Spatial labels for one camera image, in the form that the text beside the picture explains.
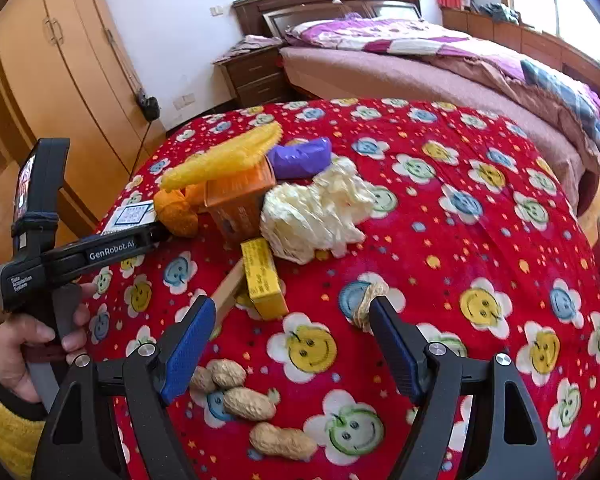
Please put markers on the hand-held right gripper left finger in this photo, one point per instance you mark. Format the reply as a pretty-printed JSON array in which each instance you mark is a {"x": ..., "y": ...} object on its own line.
[{"x": 187, "y": 350}]

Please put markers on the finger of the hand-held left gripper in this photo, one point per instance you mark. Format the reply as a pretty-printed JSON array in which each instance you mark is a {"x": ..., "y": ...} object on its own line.
[{"x": 150, "y": 232}]

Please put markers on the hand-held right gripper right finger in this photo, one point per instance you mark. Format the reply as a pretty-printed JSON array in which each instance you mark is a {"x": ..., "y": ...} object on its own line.
[{"x": 395, "y": 350}]

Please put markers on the tan twine knot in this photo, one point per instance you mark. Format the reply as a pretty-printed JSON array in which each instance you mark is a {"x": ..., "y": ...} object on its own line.
[{"x": 367, "y": 305}]

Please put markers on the person's left forearm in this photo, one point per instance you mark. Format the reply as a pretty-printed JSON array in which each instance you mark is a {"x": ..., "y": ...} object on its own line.
[{"x": 5, "y": 435}]

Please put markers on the person's left hand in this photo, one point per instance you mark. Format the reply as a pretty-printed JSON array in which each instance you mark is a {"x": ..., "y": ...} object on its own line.
[{"x": 15, "y": 355}]

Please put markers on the peanut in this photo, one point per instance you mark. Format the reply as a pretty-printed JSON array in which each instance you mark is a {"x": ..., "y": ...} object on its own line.
[
  {"x": 250, "y": 403},
  {"x": 282, "y": 441},
  {"x": 227, "y": 372},
  {"x": 201, "y": 379}
]

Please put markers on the wooden stick piece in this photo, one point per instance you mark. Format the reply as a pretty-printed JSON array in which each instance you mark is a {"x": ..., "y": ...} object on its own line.
[{"x": 227, "y": 290}]

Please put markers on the orange cardboard box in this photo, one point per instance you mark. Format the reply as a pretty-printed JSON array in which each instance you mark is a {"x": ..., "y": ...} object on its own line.
[{"x": 237, "y": 205}]

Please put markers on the long yellow foam net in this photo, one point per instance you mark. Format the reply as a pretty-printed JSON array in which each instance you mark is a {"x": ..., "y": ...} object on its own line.
[{"x": 220, "y": 160}]

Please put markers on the small yellow box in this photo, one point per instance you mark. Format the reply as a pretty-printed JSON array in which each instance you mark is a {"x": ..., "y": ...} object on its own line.
[{"x": 262, "y": 275}]

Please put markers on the red smiley printed blanket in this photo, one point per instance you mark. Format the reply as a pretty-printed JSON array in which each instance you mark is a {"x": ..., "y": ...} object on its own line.
[{"x": 430, "y": 210}]

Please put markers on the white plastic bag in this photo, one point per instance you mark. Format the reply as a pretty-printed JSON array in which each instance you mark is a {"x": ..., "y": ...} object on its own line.
[{"x": 315, "y": 215}]

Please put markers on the purple crumpled plastic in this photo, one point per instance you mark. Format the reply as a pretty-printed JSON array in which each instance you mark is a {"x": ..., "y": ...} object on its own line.
[{"x": 300, "y": 157}]

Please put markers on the light wooden wardrobe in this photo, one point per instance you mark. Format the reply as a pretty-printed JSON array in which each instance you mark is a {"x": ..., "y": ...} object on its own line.
[{"x": 65, "y": 85}]

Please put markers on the dark wooden nightstand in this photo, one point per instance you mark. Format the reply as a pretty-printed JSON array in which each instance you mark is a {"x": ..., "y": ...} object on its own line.
[{"x": 255, "y": 77}]

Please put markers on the pink folded clothes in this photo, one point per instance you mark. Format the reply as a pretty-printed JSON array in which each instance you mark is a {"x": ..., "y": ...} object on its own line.
[{"x": 250, "y": 45}]

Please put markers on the dark wooden headboard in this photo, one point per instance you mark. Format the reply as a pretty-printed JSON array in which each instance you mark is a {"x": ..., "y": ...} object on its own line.
[{"x": 290, "y": 0}]

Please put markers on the bed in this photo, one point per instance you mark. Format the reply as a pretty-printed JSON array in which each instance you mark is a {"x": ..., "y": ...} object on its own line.
[{"x": 380, "y": 70}]

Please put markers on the purple floral quilt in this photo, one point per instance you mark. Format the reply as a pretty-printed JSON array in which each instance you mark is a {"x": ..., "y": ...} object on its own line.
[{"x": 380, "y": 30}]

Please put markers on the blue plaid blanket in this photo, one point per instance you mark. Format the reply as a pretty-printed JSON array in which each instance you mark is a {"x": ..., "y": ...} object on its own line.
[{"x": 565, "y": 90}]

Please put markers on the low wooden cabinet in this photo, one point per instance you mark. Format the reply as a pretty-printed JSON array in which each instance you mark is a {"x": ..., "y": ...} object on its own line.
[{"x": 505, "y": 30}]

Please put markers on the dark clothes pile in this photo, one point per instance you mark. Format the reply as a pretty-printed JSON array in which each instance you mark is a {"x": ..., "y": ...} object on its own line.
[{"x": 495, "y": 11}]

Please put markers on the window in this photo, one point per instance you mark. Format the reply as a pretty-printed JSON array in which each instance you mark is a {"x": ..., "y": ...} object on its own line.
[{"x": 570, "y": 5}]

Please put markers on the white wall socket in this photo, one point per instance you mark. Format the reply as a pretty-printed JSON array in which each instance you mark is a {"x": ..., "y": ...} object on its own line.
[{"x": 183, "y": 100}]

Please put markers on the white wall switch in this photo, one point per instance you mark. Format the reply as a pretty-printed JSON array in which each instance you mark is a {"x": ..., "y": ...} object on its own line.
[{"x": 215, "y": 10}]

